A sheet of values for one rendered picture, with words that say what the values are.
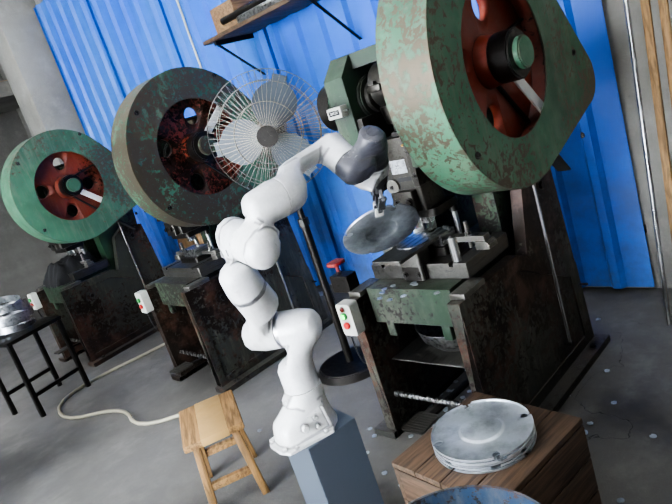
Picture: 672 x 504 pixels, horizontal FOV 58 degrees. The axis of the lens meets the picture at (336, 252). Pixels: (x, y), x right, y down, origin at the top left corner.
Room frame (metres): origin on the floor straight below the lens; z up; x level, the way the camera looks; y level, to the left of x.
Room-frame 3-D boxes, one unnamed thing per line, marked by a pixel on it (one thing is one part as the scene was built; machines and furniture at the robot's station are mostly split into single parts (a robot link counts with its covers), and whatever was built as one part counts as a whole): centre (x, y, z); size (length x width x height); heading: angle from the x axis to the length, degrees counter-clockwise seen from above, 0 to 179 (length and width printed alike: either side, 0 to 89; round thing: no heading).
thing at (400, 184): (2.23, -0.35, 1.04); 0.17 x 0.15 x 0.30; 132
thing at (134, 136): (3.78, 0.51, 0.87); 1.53 x 0.99 x 1.74; 130
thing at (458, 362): (2.26, -0.38, 0.31); 0.43 x 0.42 x 0.01; 42
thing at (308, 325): (1.69, 0.19, 0.71); 0.18 x 0.11 x 0.25; 67
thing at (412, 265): (2.14, -0.25, 0.72); 0.25 x 0.14 x 0.14; 132
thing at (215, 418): (2.26, 0.70, 0.16); 0.34 x 0.24 x 0.34; 13
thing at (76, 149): (5.05, 1.75, 0.87); 1.53 x 0.99 x 1.74; 135
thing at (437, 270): (2.26, -0.38, 0.68); 0.45 x 0.30 x 0.06; 42
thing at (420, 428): (2.17, -0.28, 0.14); 0.59 x 0.10 x 0.05; 132
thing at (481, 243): (2.13, -0.49, 0.76); 0.17 x 0.06 x 0.10; 42
